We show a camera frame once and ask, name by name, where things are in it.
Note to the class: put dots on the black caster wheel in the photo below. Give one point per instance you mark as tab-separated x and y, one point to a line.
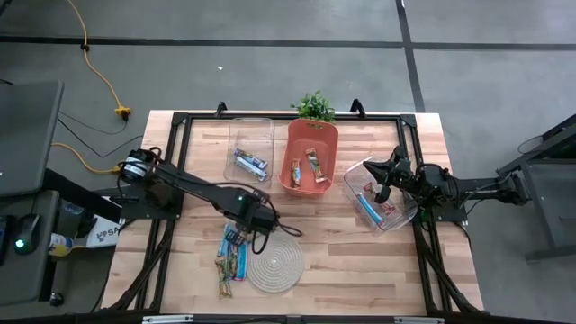
56	299

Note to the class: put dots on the black aluminium frame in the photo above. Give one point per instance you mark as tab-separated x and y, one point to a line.
292	116

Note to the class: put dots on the green red granola bar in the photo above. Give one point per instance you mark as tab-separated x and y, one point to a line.
388	209

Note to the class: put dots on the round woven beige mat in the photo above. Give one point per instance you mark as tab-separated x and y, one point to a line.
276	265

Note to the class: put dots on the black metal stand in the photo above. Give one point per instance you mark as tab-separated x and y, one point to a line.
542	216

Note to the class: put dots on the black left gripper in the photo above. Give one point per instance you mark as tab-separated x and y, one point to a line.
256	221

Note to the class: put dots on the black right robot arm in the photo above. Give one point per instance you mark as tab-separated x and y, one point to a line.
486	191

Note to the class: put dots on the blue and white granola bar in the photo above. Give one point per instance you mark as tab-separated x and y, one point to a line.
252	173

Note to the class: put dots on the green potted plant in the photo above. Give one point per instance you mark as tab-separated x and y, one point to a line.
313	110

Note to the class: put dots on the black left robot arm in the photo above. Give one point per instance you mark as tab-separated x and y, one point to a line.
193	184

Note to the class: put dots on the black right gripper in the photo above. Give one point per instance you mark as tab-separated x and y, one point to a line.
405	175

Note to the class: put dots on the black computer mouse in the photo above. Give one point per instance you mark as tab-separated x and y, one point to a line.
28	234

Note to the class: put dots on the orange plastic bin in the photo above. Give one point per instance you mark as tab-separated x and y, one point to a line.
299	135

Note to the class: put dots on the plastic bottle yellow label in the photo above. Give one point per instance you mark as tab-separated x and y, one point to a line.
60	245

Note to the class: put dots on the white printed bag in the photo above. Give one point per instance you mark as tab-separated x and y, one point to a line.
105	234

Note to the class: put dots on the silver metal bracket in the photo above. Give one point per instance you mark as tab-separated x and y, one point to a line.
166	319
418	320

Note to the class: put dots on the black side table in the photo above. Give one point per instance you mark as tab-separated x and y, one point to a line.
22	279

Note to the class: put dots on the clear plastic bin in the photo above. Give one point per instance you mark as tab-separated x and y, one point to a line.
249	130
400	220

